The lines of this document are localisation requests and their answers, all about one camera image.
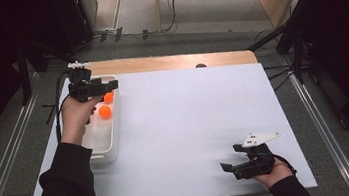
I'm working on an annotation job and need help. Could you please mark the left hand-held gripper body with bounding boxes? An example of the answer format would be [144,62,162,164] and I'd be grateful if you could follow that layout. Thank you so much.
[64,57,107,105]

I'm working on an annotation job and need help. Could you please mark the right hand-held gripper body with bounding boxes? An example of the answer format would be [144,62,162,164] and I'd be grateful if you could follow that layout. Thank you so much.
[229,129,287,182]

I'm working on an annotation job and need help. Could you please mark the orange table tennis ball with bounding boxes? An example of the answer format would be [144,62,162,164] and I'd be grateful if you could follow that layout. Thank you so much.
[97,104,113,120]
[102,90,117,105]

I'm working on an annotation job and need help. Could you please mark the white plastic bin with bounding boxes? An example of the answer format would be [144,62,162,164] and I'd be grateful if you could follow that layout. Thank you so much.
[72,73,129,168]

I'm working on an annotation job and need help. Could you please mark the person's right hand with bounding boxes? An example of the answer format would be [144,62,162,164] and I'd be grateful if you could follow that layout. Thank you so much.
[250,155,297,192]

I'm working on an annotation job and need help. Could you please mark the person's left hand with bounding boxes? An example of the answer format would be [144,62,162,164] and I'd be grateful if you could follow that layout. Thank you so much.
[56,92,110,148]

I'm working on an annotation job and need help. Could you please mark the wooden table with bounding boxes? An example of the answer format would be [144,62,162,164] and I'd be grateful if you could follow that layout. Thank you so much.
[83,41,259,86]

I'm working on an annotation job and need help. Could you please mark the white table board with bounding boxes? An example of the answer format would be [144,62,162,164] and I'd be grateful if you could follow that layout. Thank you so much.
[11,51,318,196]

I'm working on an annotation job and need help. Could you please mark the black stand leg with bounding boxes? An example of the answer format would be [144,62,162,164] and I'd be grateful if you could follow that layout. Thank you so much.
[14,42,35,106]

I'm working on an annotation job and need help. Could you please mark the black cabinet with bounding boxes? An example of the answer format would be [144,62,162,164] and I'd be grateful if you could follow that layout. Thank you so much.
[51,0,104,56]

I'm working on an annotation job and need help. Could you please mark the black tripod stand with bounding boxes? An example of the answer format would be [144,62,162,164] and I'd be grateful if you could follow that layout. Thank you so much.
[244,20,315,90]

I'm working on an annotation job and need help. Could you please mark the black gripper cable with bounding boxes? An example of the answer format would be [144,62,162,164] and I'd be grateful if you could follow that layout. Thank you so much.
[271,152,298,179]

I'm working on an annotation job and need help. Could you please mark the black hanging cable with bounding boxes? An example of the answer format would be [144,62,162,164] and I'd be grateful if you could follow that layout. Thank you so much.
[153,0,182,34]

